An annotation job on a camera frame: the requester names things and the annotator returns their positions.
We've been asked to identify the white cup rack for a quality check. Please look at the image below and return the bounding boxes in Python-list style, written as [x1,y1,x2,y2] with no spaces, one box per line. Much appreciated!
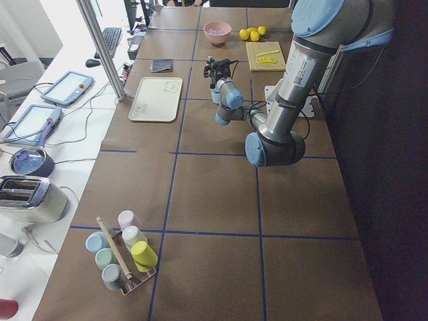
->
[112,233,157,296]

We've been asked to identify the blue teach pendant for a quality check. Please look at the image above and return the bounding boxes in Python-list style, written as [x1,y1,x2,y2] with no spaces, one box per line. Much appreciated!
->
[41,71,94,107]
[3,104,62,146]

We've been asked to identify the bamboo cutting board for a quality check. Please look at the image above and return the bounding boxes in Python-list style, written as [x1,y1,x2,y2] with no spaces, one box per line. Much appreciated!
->
[246,41,286,72]

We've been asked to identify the green cup on rack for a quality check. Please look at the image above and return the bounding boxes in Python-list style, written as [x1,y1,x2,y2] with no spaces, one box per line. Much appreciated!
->
[95,247,118,270]

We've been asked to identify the grey folded cloth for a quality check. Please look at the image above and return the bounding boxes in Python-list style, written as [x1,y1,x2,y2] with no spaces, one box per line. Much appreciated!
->
[150,59,173,73]

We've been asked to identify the blue saucepan with lid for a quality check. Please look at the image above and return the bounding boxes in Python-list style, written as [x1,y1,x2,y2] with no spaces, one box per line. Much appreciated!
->
[9,117,55,177]

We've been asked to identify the cream bear serving tray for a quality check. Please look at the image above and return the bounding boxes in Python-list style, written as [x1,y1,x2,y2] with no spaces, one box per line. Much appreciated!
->
[128,76,183,122]

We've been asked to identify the grey cup on rack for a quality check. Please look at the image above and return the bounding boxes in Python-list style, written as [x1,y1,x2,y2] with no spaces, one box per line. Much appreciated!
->
[102,263,126,291]

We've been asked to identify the light blue plastic cup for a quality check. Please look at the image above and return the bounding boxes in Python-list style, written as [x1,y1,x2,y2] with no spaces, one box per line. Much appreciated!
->
[211,88,221,104]

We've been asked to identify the aluminium frame post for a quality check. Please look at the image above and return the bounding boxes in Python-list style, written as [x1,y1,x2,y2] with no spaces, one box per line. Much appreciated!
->
[76,0,126,102]

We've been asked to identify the yellow-green cup on rack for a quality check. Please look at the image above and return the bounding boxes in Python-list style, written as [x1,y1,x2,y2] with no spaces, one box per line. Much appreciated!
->
[131,241,158,272]

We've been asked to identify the wooden rack handle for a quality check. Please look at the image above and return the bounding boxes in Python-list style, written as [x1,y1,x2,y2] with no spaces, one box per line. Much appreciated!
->
[96,216,132,280]

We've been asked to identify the white cup on rack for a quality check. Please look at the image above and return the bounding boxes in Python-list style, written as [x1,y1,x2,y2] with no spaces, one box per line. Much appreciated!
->
[122,225,148,252]

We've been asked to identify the black computer mouse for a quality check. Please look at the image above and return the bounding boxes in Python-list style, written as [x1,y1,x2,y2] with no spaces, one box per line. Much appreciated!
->
[85,59,101,68]

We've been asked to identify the yellow plastic knife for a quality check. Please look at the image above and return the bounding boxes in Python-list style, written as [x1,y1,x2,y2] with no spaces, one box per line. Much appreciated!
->
[256,49,280,57]

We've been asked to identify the pile of ice cubes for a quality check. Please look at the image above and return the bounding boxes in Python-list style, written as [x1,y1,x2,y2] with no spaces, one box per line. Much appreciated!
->
[205,25,228,37]

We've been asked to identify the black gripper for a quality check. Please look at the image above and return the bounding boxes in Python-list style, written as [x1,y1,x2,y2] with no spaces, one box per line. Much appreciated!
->
[203,67,231,87]

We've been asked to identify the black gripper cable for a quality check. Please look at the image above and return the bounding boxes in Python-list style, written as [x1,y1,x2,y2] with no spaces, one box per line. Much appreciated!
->
[227,46,384,140]

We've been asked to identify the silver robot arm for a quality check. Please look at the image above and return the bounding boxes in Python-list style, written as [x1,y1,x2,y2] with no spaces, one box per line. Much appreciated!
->
[203,1,398,167]

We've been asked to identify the black keyboard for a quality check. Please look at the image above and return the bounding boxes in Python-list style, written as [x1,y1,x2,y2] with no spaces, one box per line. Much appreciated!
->
[102,27,122,58]

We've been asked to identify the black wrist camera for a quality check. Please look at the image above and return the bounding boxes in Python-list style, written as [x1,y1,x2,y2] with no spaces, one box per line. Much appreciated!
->
[211,59,232,72]

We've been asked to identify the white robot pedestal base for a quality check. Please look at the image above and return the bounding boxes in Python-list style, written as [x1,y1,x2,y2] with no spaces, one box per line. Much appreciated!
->
[264,86,315,118]

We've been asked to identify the blue cup on rack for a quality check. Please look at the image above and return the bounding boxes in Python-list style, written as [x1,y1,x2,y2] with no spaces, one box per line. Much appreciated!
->
[85,231,110,253]

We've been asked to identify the white toaster appliance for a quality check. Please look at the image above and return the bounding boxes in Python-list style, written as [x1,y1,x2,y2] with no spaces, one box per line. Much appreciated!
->
[1,175,68,223]

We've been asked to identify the pink bowl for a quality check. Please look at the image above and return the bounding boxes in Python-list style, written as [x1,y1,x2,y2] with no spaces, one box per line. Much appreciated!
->
[203,21,231,45]

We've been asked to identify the pink cup on rack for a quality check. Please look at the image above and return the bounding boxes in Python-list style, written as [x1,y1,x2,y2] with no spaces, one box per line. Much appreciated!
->
[118,210,142,230]

